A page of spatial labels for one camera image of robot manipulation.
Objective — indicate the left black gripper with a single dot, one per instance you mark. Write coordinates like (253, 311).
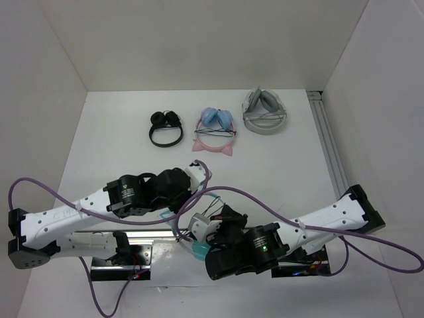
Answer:
(174, 207)

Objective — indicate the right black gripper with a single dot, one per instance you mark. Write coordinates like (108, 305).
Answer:
(228, 215)

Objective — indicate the teal cat-ear headphones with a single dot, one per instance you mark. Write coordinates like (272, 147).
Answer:
(197, 249)

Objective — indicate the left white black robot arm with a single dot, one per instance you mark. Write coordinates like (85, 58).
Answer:
(61, 232)

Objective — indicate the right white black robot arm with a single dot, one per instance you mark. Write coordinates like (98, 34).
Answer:
(306, 235)

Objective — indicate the black on-ear headphones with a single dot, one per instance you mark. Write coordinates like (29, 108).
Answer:
(165, 120)

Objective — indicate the pink blue cat-ear headphones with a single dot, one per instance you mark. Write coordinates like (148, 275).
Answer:
(215, 122)

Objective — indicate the grey white over-ear headphones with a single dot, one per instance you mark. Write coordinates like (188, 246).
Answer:
(263, 112)

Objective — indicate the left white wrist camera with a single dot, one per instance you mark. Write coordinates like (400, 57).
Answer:
(199, 175)

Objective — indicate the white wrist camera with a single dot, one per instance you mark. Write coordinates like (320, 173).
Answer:
(199, 175)
(201, 227)

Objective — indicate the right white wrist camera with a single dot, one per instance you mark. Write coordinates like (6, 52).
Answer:
(201, 227)

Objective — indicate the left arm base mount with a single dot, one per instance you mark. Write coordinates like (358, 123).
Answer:
(129, 260)

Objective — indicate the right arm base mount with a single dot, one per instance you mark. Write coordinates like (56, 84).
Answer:
(315, 264)

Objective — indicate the aluminium rail front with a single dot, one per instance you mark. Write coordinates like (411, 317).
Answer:
(149, 233)

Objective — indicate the aluminium rail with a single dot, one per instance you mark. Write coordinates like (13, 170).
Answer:
(149, 233)
(327, 140)

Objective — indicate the aluminium rail right side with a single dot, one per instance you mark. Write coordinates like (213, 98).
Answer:
(327, 140)

